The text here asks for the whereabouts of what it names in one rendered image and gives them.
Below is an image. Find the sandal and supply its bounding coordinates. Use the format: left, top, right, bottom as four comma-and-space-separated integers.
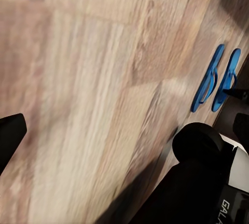
211, 48, 241, 112
191, 44, 225, 113

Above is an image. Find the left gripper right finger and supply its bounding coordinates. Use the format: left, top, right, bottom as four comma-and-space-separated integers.
232, 113, 249, 154

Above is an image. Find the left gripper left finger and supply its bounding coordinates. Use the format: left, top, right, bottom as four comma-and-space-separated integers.
0, 113, 27, 175

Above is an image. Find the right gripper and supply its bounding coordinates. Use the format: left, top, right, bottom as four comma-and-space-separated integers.
223, 89, 249, 105

